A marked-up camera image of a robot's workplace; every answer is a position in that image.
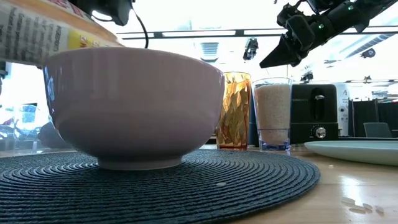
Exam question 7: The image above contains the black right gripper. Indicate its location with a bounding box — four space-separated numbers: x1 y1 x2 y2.
259 2 336 68

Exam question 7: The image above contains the Panda Puffs cereal box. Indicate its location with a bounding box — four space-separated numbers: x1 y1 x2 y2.
0 0 124 67

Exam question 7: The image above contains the clear glass of white rice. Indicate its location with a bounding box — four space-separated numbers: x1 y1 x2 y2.
251 77 294 153

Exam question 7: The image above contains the black toaster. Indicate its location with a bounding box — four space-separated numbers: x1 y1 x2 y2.
289 83 340 145

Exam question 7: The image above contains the white printed background box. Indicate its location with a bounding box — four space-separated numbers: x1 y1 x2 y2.
336 83 351 137

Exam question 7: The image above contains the amber faceted plastic tumbler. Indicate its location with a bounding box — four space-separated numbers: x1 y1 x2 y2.
216 71 252 151

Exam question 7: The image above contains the dark background partition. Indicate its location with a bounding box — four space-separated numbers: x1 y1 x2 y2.
347 98 398 138

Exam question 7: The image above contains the white ceramic bowl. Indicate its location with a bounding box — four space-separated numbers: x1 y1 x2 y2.
42 46 226 171

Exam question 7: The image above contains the grey background chair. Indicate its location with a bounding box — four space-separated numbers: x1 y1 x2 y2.
363 122 393 139

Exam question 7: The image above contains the pale green plate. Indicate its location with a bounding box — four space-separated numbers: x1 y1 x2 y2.
303 139 398 167

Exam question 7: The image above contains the dark round woven placemat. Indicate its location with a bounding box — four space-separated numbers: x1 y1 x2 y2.
0 148 321 224

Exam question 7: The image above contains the black hanging cable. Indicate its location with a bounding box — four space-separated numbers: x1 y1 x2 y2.
130 1 150 49

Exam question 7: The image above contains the black ceiling-mounted camera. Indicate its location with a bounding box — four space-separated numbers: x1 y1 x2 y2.
243 37 259 61

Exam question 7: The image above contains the black overhead frame beam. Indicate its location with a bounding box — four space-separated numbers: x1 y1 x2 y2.
117 26 398 40

